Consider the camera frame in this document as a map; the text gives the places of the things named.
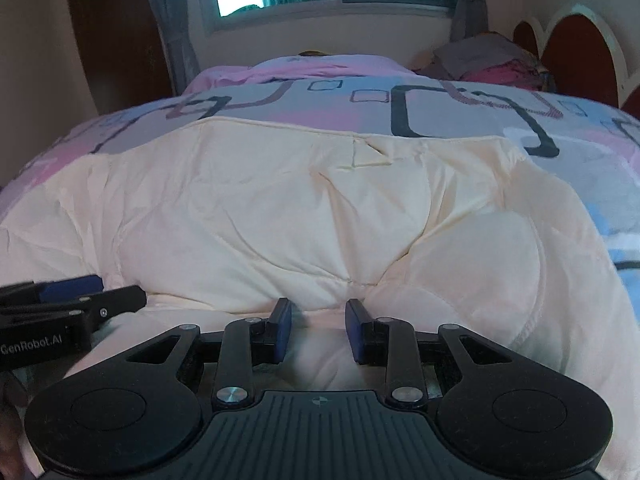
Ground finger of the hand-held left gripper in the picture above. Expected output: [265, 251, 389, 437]
[0, 275, 104, 307]
[0, 285, 147, 333]

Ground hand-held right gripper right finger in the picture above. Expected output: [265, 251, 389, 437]
[346, 298, 533, 406]

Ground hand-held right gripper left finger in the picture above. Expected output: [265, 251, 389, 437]
[107, 297, 293, 408]

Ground cream quilted jacket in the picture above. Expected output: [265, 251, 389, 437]
[0, 116, 640, 480]

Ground pink folded clothes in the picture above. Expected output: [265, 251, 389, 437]
[459, 59, 553, 93]

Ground patterned bed sheet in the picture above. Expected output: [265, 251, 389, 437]
[0, 72, 640, 273]

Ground brown wooden door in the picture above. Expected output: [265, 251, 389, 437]
[69, 0, 174, 113]

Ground pink blanket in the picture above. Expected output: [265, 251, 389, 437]
[181, 52, 417, 95]

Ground grey curtain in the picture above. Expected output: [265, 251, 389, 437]
[136, 0, 202, 97]
[449, 0, 494, 44]

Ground grey pillow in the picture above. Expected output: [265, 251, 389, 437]
[431, 34, 532, 81]

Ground red and white headboard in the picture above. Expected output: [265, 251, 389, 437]
[512, 2, 640, 111]

